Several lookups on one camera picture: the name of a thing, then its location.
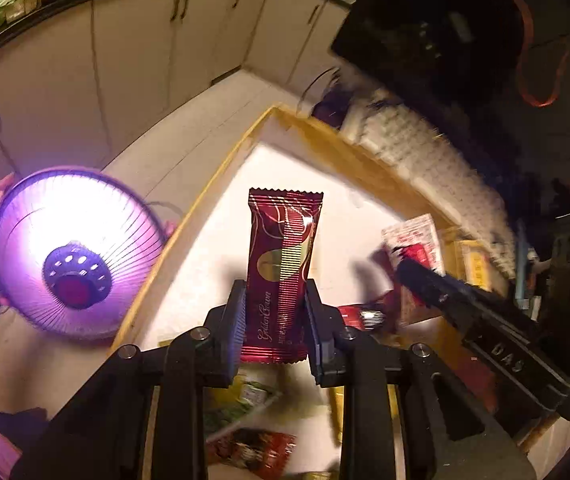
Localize white red snack packet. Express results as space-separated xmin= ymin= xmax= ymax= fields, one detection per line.
xmin=381 ymin=213 xmax=446 ymax=327

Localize plain yellow snack packet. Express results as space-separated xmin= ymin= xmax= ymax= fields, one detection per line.
xmin=329 ymin=384 xmax=402 ymax=444

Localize bright red snack packet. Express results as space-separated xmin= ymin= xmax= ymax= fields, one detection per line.
xmin=337 ymin=303 xmax=387 ymax=331

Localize round electric heater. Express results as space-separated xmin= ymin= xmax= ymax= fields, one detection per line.
xmin=0 ymin=167 xmax=169 ymax=342

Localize dark red gold snack packet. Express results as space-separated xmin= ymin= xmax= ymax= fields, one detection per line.
xmin=240 ymin=187 xmax=325 ymax=364

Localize red cable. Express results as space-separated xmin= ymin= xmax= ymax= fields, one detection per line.
xmin=494 ymin=0 xmax=570 ymax=109

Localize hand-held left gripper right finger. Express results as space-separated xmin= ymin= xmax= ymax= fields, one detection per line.
xmin=304 ymin=277 xmax=538 ymax=480

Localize white kitchen cabinets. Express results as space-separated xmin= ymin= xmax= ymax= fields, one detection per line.
xmin=0 ymin=0 xmax=348 ymax=188

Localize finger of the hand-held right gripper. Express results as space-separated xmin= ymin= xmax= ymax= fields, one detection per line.
xmin=396 ymin=257 xmax=466 ymax=322

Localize green yellow snack packet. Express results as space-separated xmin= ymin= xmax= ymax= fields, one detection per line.
xmin=204 ymin=379 xmax=282 ymax=442

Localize yellow snack box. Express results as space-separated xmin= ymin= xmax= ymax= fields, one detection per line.
xmin=452 ymin=239 xmax=494 ymax=292

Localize white computer keyboard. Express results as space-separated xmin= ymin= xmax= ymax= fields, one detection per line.
xmin=341 ymin=89 xmax=522 ymax=282

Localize black computer monitor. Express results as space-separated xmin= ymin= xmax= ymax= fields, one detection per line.
xmin=329 ymin=0 xmax=570 ymax=171

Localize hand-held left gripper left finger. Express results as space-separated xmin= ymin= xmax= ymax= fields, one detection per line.
xmin=10 ymin=279 xmax=249 ymax=480

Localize red black snack packet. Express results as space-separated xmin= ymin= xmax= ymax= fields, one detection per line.
xmin=207 ymin=428 xmax=299 ymax=477

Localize shallow cardboard box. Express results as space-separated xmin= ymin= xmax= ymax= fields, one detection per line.
xmin=110 ymin=104 xmax=566 ymax=480

